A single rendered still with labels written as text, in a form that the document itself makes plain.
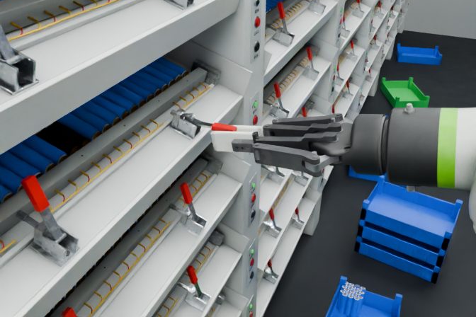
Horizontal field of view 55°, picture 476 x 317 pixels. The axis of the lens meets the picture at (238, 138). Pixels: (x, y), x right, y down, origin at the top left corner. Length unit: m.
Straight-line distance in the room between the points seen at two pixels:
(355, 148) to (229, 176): 0.40
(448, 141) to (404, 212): 1.30
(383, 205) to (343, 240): 0.21
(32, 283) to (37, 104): 0.18
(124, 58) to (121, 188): 0.17
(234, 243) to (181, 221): 0.25
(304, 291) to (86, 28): 1.35
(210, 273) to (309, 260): 0.87
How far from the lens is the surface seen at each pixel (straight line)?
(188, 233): 0.78
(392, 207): 1.83
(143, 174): 0.60
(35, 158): 0.57
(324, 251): 1.83
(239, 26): 0.76
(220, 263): 0.99
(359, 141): 0.55
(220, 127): 0.64
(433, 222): 1.82
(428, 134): 0.53
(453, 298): 1.81
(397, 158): 0.54
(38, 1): 0.49
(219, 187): 0.87
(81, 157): 0.57
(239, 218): 0.96
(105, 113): 0.65
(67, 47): 0.47
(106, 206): 0.55
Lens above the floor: 1.27
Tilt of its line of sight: 31 degrees down
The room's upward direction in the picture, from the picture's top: straight up
